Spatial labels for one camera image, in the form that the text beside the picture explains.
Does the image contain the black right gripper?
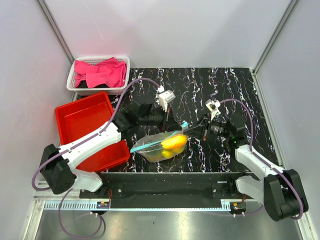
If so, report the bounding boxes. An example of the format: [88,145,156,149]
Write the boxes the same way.
[183,112,232,141]

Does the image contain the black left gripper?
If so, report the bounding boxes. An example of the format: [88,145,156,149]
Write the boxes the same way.
[138,104,182,134]

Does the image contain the yellow orange fake mango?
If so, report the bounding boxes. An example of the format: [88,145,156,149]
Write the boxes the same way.
[160,134,188,150]

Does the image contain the clear zip top bag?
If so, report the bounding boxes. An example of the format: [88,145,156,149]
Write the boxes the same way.
[130,121,188,158]

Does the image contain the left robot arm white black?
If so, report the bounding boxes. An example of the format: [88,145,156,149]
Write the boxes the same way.
[36,104,182,198]

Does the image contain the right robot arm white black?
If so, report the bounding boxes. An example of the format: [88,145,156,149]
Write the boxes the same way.
[183,114,309,222]

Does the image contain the yellow fake lemon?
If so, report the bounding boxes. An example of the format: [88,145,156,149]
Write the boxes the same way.
[161,149,184,160]

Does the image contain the pink cloth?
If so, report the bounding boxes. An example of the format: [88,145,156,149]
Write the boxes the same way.
[74,57,127,89]

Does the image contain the red plastic bin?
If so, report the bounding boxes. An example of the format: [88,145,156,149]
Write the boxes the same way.
[55,92,130,172]

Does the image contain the white plastic basket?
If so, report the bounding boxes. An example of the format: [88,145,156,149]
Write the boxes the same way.
[66,55,130,96]

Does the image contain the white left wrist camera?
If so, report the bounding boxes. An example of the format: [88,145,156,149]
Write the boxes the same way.
[157,86,176,111]

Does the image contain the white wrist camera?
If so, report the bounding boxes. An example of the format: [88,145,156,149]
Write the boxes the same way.
[157,86,176,111]
[205,99,221,121]

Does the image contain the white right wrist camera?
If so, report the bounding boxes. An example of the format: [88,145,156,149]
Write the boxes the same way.
[205,99,221,121]

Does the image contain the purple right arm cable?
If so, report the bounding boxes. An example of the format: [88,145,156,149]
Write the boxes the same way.
[219,98,309,220]

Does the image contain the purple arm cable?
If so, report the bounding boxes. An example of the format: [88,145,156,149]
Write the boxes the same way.
[219,98,309,220]
[31,77,162,192]

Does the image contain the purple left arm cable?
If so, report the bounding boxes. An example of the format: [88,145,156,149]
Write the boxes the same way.
[31,77,162,192]

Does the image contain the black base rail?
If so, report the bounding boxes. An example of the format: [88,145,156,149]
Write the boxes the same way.
[79,172,253,199]

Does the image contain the aluminium frame post left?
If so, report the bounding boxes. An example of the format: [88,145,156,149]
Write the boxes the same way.
[35,0,75,65]

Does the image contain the aluminium frame post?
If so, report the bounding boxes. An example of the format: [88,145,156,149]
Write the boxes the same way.
[35,0,75,65]
[252,0,300,75]

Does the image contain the aluminium frame post right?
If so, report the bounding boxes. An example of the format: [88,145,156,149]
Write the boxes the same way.
[252,0,300,75]

